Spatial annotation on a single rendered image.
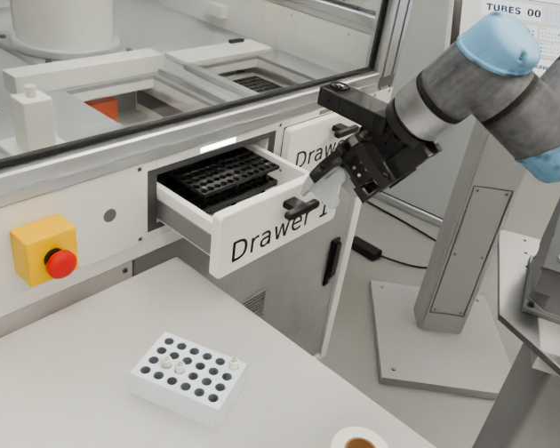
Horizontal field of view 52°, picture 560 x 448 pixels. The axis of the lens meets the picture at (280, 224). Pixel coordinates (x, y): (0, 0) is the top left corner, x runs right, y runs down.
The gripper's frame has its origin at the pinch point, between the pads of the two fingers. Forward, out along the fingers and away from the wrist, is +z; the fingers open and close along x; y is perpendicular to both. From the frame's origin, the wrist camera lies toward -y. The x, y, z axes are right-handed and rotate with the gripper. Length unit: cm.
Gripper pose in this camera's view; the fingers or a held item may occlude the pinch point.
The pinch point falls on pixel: (313, 182)
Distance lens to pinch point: 85.0
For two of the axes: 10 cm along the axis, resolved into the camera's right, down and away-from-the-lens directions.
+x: 6.7, -3.3, 6.7
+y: 5.3, 8.4, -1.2
